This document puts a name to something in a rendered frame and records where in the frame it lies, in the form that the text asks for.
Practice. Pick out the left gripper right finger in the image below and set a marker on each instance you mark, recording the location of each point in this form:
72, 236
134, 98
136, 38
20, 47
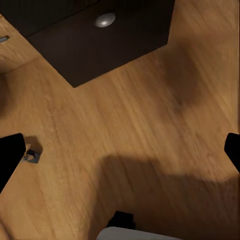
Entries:
232, 149

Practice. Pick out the cabinet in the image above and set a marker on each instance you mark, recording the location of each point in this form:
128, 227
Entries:
15, 50
85, 39

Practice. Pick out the swivel chair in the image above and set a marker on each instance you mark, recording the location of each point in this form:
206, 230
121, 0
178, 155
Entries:
31, 156

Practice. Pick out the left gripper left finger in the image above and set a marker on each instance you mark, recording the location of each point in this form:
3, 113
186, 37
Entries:
12, 150

